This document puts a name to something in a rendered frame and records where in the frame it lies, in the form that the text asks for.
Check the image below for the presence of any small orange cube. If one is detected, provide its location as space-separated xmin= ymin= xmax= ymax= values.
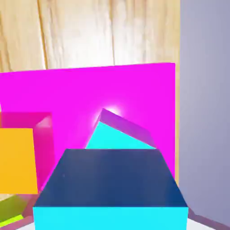
xmin=0 ymin=111 xmax=55 ymax=195

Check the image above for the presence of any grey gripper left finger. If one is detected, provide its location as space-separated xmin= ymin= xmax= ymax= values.
xmin=0 ymin=201 xmax=35 ymax=230

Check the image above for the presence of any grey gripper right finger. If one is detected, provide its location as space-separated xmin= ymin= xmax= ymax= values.
xmin=186 ymin=208 xmax=230 ymax=230

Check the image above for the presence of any large magenta box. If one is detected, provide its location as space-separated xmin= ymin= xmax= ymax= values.
xmin=0 ymin=62 xmax=176 ymax=192

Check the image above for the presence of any small cyan cube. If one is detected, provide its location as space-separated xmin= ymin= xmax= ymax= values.
xmin=32 ymin=148 xmax=189 ymax=230
xmin=85 ymin=108 xmax=157 ymax=150

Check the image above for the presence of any small lime green cube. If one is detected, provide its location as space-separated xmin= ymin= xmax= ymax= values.
xmin=0 ymin=195 xmax=28 ymax=229

